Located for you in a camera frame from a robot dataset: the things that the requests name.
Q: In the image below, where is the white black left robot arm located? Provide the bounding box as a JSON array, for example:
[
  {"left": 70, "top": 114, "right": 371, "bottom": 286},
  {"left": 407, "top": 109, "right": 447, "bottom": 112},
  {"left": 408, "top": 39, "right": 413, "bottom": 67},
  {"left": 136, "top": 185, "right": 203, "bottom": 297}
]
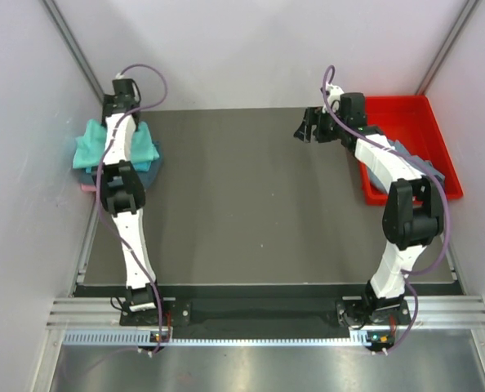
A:
[{"left": 93, "top": 73, "right": 167, "bottom": 324}]

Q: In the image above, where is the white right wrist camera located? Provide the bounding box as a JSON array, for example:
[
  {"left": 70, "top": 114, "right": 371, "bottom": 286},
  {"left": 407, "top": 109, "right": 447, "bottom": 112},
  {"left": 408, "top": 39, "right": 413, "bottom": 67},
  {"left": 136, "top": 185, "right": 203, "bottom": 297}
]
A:
[{"left": 323, "top": 83, "right": 344, "bottom": 113}]

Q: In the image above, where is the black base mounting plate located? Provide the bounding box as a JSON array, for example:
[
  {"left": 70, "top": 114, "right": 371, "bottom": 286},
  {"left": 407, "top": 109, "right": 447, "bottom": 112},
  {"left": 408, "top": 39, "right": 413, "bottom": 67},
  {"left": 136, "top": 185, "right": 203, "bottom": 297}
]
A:
[{"left": 118, "top": 297, "right": 412, "bottom": 327}]

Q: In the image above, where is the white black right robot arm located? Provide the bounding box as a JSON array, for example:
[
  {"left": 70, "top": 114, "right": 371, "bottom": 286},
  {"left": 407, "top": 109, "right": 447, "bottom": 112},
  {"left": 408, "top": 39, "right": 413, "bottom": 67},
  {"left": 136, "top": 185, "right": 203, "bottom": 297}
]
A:
[{"left": 294, "top": 93, "right": 444, "bottom": 329}]

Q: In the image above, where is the folded blue t-shirt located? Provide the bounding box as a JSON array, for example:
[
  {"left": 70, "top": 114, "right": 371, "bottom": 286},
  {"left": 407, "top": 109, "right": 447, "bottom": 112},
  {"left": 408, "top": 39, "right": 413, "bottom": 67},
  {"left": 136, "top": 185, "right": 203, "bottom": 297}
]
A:
[{"left": 83, "top": 161, "right": 153, "bottom": 174}]

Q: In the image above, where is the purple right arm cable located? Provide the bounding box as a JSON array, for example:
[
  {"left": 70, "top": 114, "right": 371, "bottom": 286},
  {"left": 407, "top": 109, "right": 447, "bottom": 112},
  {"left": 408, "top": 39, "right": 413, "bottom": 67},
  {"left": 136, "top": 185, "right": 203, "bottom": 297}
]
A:
[{"left": 321, "top": 65, "right": 452, "bottom": 355}]

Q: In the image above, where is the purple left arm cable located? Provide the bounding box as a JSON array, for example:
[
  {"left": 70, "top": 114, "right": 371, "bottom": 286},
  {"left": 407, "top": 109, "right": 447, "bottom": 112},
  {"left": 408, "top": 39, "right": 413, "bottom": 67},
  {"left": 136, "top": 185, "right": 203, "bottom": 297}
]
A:
[{"left": 96, "top": 64, "right": 169, "bottom": 354}]

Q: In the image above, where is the grey-blue t-shirt in bin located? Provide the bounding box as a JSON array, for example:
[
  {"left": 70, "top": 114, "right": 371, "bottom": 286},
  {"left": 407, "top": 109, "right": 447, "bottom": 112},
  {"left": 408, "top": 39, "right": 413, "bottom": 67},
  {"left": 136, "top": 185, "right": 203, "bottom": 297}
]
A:
[{"left": 367, "top": 139, "right": 446, "bottom": 194}]

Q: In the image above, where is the red plastic bin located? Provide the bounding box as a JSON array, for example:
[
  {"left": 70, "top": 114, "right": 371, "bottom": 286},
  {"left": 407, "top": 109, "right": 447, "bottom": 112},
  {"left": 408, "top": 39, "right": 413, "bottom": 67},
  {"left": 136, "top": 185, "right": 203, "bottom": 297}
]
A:
[{"left": 366, "top": 96, "right": 464, "bottom": 201}]

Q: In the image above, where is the turquoise t-shirt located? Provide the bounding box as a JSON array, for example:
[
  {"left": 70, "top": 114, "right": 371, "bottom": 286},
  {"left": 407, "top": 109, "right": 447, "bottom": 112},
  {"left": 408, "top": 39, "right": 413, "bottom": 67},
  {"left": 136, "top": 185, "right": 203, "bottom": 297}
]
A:
[{"left": 73, "top": 119, "right": 159, "bottom": 169}]

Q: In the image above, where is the left aluminium corner post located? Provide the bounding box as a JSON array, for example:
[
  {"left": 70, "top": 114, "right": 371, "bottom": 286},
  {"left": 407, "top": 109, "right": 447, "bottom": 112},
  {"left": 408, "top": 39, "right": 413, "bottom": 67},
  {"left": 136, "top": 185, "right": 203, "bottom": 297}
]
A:
[{"left": 39, "top": 0, "right": 105, "bottom": 121}]

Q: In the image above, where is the folded pink t-shirt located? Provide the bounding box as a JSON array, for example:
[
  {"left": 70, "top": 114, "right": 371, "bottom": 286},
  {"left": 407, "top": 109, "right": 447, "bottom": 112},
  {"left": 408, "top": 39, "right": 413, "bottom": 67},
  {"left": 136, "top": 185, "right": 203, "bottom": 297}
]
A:
[{"left": 80, "top": 184, "right": 96, "bottom": 193}]

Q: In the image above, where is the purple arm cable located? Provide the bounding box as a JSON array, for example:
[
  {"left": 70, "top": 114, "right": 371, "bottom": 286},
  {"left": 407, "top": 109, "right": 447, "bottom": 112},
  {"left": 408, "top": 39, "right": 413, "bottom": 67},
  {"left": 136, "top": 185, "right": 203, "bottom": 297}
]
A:
[
  {"left": 96, "top": 64, "right": 169, "bottom": 354},
  {"left": 321, "top": 65, "right": 452, "bottom": 355}
]

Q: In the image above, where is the slotted grey cable duct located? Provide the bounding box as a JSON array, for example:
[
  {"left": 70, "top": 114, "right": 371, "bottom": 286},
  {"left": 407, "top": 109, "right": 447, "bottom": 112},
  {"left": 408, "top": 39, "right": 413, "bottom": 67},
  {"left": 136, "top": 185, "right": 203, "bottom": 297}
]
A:
[{"left": 63, "top": 329, "right": 389, "bottom": 347}]

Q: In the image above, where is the aluminium corner post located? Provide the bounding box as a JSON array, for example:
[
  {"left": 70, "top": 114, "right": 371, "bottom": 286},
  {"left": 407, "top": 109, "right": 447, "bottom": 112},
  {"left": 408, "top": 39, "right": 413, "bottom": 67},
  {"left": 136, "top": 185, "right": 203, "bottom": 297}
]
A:
[
  {"left": 415, "top": 0, "right": 482, "bottom": 96},
  {"left": 39, "top": 0, "right": 105, "bottom": 121}
]

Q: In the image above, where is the right aluminium corner post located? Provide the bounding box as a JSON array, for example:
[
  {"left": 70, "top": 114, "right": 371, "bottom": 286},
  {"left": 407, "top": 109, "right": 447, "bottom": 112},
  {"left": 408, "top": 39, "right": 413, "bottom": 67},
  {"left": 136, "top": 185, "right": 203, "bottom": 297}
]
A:
[{"left": 415, "top": 0, "right": 482, "bottom": 96}]

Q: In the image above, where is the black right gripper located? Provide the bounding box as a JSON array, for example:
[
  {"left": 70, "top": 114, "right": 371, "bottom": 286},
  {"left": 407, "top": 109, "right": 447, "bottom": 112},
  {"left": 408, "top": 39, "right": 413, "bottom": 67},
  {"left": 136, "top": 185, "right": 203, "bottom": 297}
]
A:
[{"left": 294, "top": 106, "right": 347, "bottom": 144}]

